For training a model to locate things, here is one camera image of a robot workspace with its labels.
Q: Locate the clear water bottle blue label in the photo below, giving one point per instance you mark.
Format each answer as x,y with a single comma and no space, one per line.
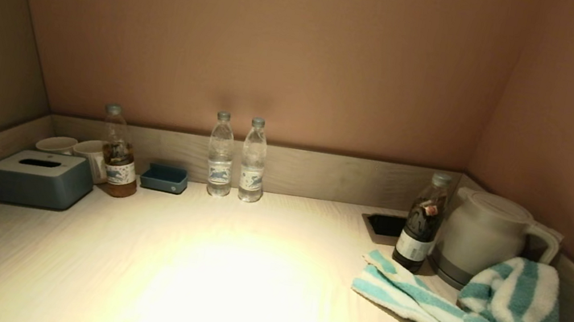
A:
220,162
252,167

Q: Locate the black recessed power socket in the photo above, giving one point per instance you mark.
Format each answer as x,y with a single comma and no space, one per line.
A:
383,225

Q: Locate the small blue tray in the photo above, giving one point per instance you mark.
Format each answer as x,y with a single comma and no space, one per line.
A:
163,182

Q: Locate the dark liquid bottle white label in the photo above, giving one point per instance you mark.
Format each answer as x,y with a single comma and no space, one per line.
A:
415,239

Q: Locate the amber tea bottle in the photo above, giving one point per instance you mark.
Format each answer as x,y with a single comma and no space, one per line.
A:
118,174

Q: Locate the white ceramic cup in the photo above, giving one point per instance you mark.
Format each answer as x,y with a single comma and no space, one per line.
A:
56,143
90,153

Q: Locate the grey kettle base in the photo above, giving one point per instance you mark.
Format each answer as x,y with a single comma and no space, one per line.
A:
447,276

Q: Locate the beige electric kettle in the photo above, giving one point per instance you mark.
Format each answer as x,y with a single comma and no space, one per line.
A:
483,232

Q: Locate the grey-blue tissue box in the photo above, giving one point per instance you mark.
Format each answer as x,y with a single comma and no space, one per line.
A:
37,182

